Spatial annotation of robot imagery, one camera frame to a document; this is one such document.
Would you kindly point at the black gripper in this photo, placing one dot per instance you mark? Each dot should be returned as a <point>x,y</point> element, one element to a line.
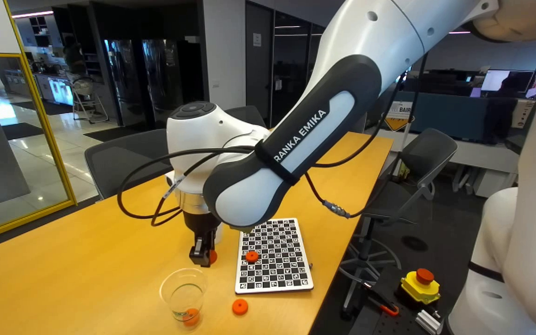
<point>201,226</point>

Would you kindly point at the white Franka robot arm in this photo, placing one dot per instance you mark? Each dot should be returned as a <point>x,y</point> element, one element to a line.
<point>354,62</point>

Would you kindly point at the transparent plastic cup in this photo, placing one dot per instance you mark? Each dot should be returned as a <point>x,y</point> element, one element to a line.
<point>184,291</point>

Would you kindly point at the checkered marker calibration board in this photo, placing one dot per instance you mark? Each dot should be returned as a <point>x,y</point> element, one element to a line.
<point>279,261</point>

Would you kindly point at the grey fabric chair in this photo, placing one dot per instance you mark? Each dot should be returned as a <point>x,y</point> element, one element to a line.
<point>125,159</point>
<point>249,114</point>

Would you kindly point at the black perforated breadboard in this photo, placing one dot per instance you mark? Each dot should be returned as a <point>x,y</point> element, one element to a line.
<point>398,327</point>

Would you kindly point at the yellow framed glass partition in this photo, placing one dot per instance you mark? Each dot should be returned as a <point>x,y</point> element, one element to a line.
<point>7,155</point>

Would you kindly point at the yellow red emergency stop button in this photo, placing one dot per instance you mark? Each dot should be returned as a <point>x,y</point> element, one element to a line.
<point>421,289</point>

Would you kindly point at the grey metal block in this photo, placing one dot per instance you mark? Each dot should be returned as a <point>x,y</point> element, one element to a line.
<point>428,321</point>

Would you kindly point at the black office swivel chair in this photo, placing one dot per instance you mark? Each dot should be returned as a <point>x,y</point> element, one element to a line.
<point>428,155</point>

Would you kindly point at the blue partition panel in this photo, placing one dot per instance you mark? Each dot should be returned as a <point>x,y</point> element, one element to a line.
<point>460,114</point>

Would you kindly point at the lit computer monitor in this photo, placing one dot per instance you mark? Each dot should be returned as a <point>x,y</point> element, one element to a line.
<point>493,81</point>

